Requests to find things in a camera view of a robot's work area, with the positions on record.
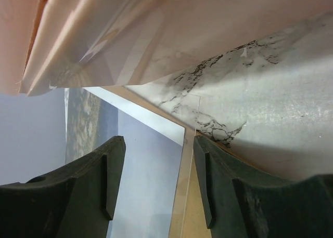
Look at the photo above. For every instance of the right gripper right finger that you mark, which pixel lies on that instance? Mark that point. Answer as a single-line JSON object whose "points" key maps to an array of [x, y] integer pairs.
{"points": [[240, 200]]}

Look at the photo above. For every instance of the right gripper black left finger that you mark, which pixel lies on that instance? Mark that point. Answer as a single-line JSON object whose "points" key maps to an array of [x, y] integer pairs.
{"points": [[75, 200]]}

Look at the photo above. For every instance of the landscape photo print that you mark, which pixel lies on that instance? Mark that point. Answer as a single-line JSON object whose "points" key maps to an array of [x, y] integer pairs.
{"points": [[152, 162]]}

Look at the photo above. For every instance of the clear acrylic sheet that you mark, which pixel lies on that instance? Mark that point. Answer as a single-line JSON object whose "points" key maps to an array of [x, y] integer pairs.
{"points": [[185, 112]]}

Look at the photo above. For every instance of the pink wooden picture frame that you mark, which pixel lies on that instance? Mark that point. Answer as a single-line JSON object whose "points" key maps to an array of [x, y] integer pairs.
{"points": [[49, 44]]}

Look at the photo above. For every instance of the brown cardboard backing board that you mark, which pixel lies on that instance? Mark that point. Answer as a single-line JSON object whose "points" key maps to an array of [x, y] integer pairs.
{"points": [[162, 121]]}

